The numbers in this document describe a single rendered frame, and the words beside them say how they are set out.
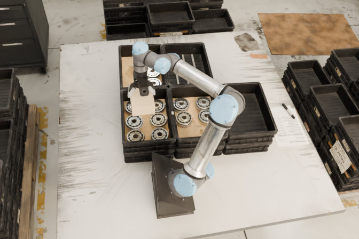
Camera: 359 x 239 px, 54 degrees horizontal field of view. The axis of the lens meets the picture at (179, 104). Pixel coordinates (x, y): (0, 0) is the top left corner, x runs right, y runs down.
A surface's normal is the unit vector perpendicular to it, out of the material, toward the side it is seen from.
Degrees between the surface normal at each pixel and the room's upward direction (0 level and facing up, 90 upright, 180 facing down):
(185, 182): 65
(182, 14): 0
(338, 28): 0
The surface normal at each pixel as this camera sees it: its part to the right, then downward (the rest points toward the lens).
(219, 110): -0.37, 0.07
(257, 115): 0.07, -0.62
